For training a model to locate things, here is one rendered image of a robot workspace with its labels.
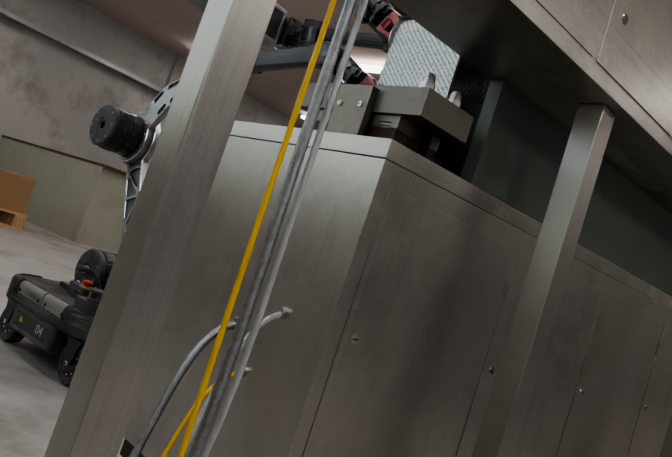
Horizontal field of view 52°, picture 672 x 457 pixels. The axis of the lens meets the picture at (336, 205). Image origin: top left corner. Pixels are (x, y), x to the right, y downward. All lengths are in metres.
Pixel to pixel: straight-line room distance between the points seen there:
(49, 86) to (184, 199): 9.52
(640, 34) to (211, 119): 1.02
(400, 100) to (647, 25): 0.55
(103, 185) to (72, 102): 2.90
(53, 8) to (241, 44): 9.52
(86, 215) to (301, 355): 6.55
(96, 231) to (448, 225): 6.63
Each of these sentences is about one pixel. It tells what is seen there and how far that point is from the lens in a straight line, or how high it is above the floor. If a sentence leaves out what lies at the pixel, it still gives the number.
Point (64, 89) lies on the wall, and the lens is 10.43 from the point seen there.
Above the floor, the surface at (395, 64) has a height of 1.17.
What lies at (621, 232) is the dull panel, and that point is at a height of 0.99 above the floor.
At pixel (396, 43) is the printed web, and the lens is 1.79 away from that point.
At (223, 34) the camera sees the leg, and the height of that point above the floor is 0.86.
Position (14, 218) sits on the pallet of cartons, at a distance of 7.18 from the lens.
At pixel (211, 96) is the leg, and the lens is 0.83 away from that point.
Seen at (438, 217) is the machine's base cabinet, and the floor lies 0.80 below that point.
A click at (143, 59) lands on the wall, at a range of 11.04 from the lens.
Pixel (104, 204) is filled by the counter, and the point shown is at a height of 0.48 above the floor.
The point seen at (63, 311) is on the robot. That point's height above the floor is 0.22.
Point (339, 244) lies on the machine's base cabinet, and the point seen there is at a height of 0.68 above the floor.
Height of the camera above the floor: 0.64
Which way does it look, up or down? 5 degrees up
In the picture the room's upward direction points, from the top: 18 degrees clockwise
